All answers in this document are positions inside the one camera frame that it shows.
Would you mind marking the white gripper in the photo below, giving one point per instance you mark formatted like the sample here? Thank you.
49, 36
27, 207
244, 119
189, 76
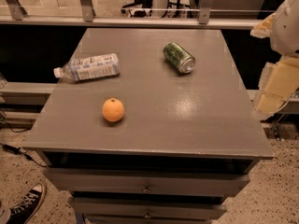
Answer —
287, 32

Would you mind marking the green soda can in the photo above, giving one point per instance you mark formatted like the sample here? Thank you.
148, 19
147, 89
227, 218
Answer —
179, 57

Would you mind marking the grey drawer cabinet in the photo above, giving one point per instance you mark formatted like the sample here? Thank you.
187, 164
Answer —
185, 144

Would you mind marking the black office chair base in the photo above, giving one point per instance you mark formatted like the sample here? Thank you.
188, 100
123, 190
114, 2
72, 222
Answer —
154, 8

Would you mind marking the orange fruit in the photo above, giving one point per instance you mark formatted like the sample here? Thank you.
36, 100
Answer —
113, 110

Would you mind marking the clear plastic water bottle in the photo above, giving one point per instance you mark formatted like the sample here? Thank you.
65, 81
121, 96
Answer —
94, 67

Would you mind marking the black canvas sneaker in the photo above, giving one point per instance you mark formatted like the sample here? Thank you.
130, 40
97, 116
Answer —
21, 212

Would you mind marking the metal railing frame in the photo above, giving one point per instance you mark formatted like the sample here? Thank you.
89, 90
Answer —
236, 14

